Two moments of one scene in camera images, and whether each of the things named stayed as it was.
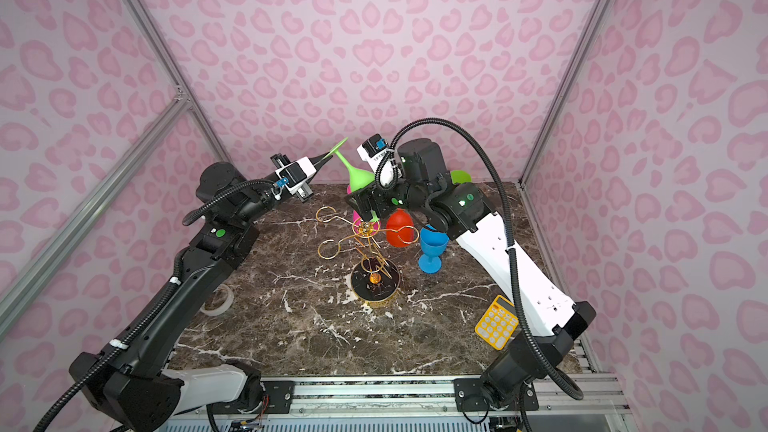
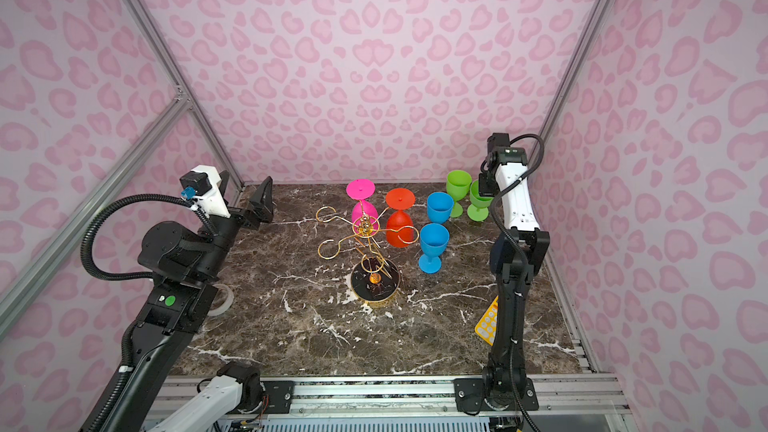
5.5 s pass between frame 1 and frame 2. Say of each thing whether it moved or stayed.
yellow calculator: stayed
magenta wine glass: stayed
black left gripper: moved
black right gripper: moved
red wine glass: stayed
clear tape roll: stayed
